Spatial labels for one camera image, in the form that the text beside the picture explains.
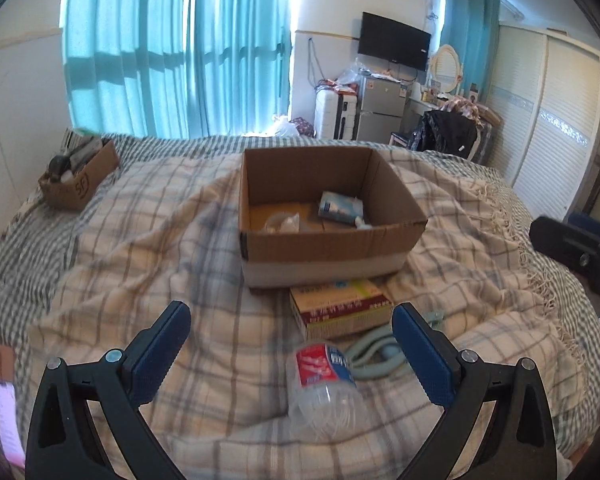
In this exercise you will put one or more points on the large cardboard box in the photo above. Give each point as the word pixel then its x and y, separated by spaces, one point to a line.
pixel 325 220

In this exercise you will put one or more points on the teal curtains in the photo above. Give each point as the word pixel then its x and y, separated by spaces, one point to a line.
pixel 175 45

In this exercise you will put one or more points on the pale green hand grip exerciser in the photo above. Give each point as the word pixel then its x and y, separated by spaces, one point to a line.
pixel 375 355

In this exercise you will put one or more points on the black jacket on chair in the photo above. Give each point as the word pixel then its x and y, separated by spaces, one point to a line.
pixel 442 135

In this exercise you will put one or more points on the crumpled clear plastic bag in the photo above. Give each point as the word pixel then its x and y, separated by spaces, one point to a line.
pixel 282 222

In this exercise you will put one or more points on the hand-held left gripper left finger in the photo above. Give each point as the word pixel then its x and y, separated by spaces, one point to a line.
pixel 160 347

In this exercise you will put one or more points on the white suitcase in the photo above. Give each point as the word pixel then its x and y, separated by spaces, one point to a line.
pixel 334 112

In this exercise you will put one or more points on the grey mini fridge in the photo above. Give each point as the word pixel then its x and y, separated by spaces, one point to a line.
pixel 381 105

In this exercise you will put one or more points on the red and yellow medicine box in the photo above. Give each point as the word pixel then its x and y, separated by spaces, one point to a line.
pixel 342 307

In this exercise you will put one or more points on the oval white mirror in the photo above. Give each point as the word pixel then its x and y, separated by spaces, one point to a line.
pixel 446 71

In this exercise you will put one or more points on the small cardboard box with print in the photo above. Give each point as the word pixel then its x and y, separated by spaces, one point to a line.
pixel 77 175

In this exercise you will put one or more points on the pink paper slip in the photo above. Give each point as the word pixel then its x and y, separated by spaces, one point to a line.
pixel 7 420

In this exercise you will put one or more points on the black wall television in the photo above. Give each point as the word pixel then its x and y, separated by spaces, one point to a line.
pixel 393 40

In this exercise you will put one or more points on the white plastic bag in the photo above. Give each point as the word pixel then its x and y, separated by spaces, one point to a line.
pixel 284 127

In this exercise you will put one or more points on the plaid blanket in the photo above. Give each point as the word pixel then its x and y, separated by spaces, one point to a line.
pixel 280 310

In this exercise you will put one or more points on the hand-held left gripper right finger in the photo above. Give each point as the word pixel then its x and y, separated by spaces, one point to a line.
pixel 425 355

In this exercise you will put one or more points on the white sliding wardrobe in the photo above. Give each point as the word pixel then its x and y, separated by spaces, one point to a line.
pixel 545 120

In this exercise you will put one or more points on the dark blue packet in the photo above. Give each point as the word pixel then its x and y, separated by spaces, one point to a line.
pixel 341 206

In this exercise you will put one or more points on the clear plastic bottle red label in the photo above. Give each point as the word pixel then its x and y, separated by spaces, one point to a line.
pixel 321 385

